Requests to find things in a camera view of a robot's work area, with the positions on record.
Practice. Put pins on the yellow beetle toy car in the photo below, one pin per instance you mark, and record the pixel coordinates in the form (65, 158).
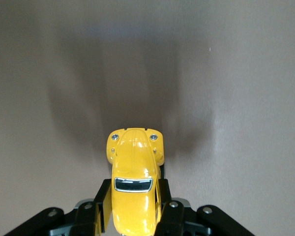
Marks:
(134, 167)

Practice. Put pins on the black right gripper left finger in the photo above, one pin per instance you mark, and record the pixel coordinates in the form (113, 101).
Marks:
(88, 218)

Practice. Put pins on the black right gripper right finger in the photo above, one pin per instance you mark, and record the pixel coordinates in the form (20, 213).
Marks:
(177, 218)

